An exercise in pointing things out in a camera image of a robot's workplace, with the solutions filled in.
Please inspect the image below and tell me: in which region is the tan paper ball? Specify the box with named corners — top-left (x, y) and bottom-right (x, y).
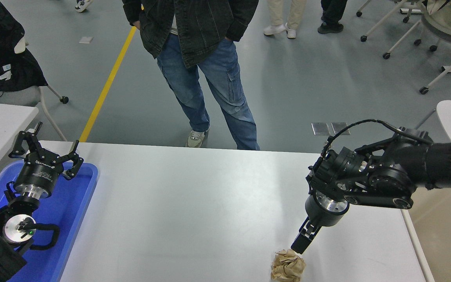
top-left (270, 249), bottom-right (307, 282)

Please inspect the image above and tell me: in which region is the cream jacket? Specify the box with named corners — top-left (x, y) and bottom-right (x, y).
top-left (425, 0), bottom-right (451, 38)

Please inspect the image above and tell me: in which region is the blue plastic tray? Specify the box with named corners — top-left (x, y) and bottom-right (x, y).
top-left (0, 161), bottom-right (99, 282)

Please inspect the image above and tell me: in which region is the metal floor plate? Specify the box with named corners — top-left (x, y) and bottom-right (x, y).
top-left (311, 123), bottom-right (331, 136)
top-left (331, 122), bottom-right (351, 136)

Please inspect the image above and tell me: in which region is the large pale bin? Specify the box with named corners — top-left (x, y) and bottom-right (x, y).
top-left (401, 188), bottom-right (451, 282)

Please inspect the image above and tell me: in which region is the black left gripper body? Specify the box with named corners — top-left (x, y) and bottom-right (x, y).
top-left (13, 151), bottom-right (62, 193)

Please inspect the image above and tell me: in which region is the grey chair with white legs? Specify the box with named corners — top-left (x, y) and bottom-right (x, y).
top-left (0, 37), bottom-right (69, 142)
top-left (419, 0), bottom-right (451, 94)
top-left (356, 0), bottom-right (422, 60)

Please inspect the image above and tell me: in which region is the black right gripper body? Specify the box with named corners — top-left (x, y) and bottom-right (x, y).
top-left (305, 195), bottom-right (349, 228)

